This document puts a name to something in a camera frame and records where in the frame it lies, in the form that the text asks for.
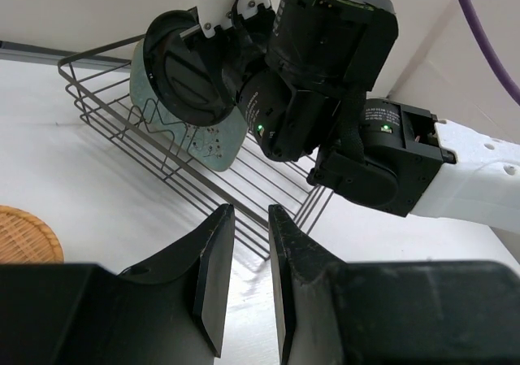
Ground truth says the black round glossy plate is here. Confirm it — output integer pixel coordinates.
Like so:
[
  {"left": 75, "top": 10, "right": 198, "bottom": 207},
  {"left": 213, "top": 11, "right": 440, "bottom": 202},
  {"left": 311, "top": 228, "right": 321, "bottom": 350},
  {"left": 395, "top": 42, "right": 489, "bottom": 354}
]
[{"left": 143, "top": 11, "right": 233, "bottom": 127}]

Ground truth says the light green rectangular tray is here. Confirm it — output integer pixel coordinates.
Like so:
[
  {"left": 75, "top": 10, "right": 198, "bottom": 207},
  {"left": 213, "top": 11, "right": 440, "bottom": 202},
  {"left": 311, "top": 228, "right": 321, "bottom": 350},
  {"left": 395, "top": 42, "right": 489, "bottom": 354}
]
[{"left": 129, "top": 41, "right": 248, "bottom": 172}]

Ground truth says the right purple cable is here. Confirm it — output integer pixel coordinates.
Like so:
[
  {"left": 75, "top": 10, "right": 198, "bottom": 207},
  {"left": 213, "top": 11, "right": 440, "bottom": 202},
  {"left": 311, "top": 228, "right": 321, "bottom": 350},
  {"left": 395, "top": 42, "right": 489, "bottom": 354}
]
[{"left": 449, "top": 0, "right": 520, "bottom": 106}]

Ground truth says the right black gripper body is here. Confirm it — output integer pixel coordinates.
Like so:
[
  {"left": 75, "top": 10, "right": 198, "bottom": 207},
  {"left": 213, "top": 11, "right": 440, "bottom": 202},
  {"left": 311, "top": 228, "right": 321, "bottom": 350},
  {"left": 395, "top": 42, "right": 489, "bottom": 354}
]
[{"left": 222, "top": 0, "right": 398, "bottom": 162}]

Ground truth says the grey wire dish rack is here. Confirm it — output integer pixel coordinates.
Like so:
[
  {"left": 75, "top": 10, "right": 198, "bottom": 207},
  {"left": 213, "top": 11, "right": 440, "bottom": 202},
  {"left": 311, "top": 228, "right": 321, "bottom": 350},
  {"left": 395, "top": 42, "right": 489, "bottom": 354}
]
[{"left": 58, "top": 37, "right": 332, "bottom": 260}]

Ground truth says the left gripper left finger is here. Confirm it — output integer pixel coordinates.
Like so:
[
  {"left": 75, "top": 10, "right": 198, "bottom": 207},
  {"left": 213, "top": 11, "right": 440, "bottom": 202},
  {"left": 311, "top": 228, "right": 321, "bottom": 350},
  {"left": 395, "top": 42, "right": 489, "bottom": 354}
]
[{"left": 1, "top": 204, "right": 235, "bottom": 364}]

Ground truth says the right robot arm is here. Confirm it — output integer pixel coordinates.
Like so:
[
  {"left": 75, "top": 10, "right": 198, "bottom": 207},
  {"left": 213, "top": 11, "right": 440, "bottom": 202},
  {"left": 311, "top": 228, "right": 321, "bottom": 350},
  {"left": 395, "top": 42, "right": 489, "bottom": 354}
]
[{"left": 222, "top": 0, "right": 519, "bottom": 232}]

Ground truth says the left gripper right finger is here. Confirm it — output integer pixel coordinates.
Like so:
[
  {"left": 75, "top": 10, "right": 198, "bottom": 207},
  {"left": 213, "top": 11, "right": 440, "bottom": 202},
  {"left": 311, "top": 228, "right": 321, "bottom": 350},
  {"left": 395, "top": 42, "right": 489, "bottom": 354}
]
[{"left": 268, "top": 205, "right": 519, "bottom": 364}]

